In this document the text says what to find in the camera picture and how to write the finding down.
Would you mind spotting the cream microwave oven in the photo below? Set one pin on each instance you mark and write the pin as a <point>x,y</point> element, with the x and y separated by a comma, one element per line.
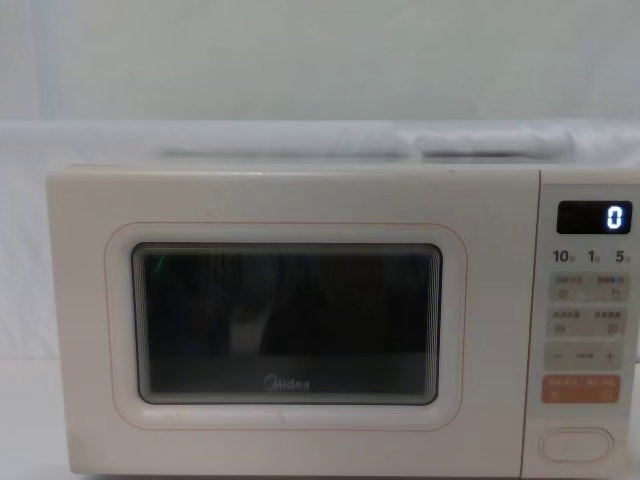
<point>300,200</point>

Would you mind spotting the white curtain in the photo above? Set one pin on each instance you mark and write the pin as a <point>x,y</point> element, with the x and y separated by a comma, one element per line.
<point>300,60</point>

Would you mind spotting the oven control panel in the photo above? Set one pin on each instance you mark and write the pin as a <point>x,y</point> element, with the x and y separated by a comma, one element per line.
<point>585,300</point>

